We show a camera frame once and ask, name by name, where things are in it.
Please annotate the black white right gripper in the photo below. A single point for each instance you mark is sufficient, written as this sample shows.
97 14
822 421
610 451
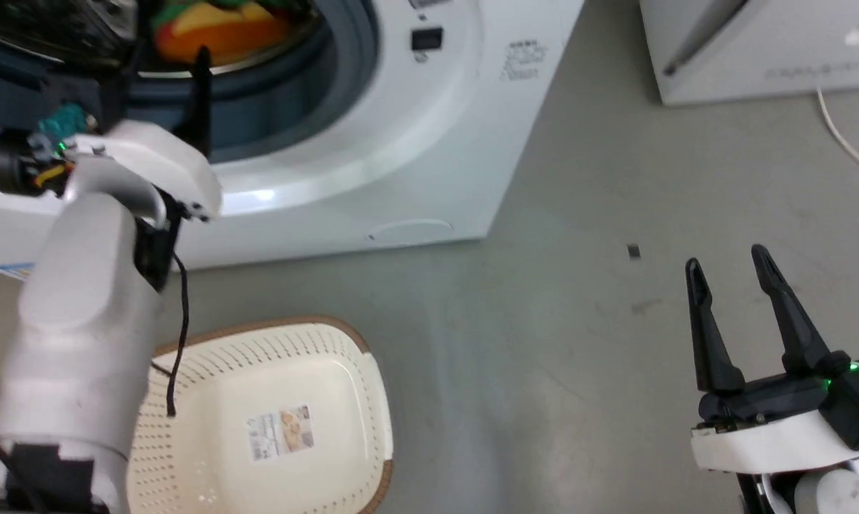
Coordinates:
786 414

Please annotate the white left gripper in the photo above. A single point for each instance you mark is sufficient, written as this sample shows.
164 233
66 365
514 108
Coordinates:
151 160

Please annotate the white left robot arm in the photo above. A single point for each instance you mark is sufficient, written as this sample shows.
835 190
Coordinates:
79 335

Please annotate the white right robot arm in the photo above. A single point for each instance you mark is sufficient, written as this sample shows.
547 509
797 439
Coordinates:
822 492

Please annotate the dark glass washing machine door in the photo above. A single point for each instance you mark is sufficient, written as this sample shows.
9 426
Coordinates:
51 28

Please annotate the blue sticker on washing machine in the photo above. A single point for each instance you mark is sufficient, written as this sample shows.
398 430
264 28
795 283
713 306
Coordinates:
16 270

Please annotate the white front-load washing machine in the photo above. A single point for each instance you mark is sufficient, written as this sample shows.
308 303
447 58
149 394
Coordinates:
429 143

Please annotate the cream perforated laundry basket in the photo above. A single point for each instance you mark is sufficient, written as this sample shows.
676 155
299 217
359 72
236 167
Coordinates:
272 428

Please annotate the grey rubber door gasket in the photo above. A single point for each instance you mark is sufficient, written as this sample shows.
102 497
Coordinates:
286 100

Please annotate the small dark floor marker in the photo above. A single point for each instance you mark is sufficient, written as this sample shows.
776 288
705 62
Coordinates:
633 251

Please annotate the white box appliance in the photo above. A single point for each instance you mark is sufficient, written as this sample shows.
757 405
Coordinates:
765 46

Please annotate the round filter cover panel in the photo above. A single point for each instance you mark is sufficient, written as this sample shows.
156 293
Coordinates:
411 228

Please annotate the paper product label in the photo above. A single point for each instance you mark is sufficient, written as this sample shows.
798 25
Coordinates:
280 432

